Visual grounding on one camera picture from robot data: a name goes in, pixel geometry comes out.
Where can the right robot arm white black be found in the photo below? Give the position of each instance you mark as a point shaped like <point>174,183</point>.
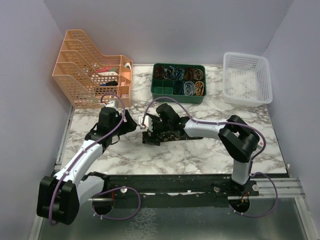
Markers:
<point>239,139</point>

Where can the orange plastic file organizer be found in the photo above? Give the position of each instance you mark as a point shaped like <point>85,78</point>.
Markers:
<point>84,74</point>

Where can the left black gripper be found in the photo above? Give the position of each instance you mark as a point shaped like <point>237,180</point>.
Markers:
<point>127,125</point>

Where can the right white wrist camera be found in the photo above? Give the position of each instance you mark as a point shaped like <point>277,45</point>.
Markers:
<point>145,123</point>

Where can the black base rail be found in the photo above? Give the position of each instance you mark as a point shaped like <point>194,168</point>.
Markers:
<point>173,191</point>

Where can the black floral necktie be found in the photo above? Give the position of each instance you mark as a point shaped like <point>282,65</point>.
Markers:
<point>150,138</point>

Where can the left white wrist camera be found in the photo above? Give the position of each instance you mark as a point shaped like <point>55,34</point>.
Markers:
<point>110,104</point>

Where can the white plastic basket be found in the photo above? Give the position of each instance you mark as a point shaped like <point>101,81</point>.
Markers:
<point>246,80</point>

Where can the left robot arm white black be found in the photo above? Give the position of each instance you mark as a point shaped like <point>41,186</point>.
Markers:
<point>61,195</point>

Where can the green compartment tray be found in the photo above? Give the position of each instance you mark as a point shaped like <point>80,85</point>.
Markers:
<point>185,83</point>

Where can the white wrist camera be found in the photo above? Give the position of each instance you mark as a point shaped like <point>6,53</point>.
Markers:
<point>110,104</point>
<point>145,123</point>

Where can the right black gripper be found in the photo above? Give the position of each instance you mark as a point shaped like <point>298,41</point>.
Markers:
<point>155,119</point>

